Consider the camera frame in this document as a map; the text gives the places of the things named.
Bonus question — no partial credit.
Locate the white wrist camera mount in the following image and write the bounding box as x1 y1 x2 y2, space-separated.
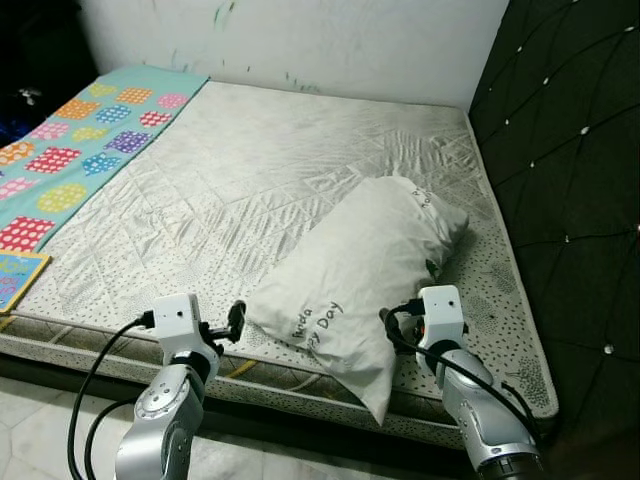
418 285 469 346
152 293 206 351

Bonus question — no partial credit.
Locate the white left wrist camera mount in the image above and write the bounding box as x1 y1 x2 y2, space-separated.
152 293 206 351

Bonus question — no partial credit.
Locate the white printed pillow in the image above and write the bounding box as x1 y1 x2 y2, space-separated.
245 176 471 426

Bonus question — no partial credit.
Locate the teal patchwork dotted blanket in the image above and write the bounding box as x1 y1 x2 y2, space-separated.
0 65 211 256

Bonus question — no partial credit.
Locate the blue yellow children's book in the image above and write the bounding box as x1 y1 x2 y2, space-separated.
0 250 53 316

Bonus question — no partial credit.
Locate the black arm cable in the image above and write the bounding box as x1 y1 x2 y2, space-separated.
380 298 541 446
84 400 141 480

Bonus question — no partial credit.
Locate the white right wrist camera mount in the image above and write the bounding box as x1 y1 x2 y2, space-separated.
418 285 469 346

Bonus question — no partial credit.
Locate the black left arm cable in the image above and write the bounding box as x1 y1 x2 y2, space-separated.
84 400 141 480

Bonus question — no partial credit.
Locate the black left wrist camera cable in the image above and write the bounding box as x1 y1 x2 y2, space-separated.
66 314 157 480

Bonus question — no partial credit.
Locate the black tufted headboard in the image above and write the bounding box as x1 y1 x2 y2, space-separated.
468 0 640 441

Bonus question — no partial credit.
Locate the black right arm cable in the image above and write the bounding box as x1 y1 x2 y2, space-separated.
380 298 541 446

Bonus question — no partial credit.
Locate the quilted white mattress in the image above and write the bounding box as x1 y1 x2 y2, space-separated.
0 75 561 421

